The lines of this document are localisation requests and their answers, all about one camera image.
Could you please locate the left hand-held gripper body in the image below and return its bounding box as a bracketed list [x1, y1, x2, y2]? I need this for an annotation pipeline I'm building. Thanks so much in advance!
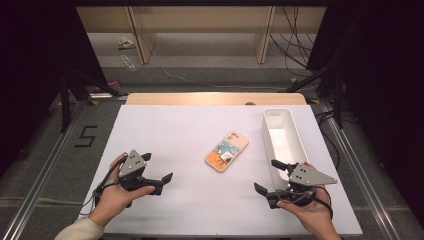
[117, 149, 165, 198]

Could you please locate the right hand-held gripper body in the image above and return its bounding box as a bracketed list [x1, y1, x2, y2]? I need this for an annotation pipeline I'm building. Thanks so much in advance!
[266, 162, 338, 210]

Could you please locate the white plastic bin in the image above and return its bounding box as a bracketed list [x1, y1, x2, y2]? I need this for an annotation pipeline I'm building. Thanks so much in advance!
[260, 108, 309, 192]

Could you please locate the orange patterned phone case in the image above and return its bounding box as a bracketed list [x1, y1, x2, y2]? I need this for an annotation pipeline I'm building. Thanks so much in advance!
[204, 130, 250, 174]

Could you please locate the person's left hand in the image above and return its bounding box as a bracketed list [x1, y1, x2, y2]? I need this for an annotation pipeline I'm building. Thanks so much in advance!
[89, 152, 156, 228]

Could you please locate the person's right hand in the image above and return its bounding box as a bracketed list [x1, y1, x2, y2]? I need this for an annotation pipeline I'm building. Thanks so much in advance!
[276, 162, 338, 236]

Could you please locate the white table mat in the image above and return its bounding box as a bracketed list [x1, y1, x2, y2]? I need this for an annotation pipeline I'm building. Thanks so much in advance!
[78, 104, 364, 238]

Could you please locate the pink object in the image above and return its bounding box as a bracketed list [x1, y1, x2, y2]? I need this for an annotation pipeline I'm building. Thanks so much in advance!
[92, 79, 122, 94]

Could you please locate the light wooden table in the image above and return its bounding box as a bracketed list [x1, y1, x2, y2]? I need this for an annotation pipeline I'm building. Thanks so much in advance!
[124, 92, 308, 106]

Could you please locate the black metal stand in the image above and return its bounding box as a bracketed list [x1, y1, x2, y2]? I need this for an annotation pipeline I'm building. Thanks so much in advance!
[285, 64, 344, 129]
[59, 71, 129, 134]

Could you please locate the clear plastic bottle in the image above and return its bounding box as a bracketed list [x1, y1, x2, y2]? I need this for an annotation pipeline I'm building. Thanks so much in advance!
[120, 54, 138, 73]

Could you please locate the black curtain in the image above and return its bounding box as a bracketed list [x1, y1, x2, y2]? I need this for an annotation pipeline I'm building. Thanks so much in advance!
[306, 0, 424, 218]
[0, 0, 109, 178]

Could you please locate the beige wooden shelf unit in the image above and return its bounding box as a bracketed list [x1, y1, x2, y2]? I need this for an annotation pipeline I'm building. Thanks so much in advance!
[75, 5, 327, 65]

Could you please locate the left hand-held gripper cable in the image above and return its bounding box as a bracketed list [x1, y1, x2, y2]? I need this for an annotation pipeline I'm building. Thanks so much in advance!
[79, 156, 129, 216]

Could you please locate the aluminium floor rail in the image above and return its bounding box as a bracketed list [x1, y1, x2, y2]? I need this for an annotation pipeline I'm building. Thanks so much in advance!
[1, 99, 88, 240]
[319, 99, 401, 240]

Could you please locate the bundle of black hanging cables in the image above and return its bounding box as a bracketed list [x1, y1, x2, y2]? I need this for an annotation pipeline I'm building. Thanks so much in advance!
[269, 5, 318, 78]

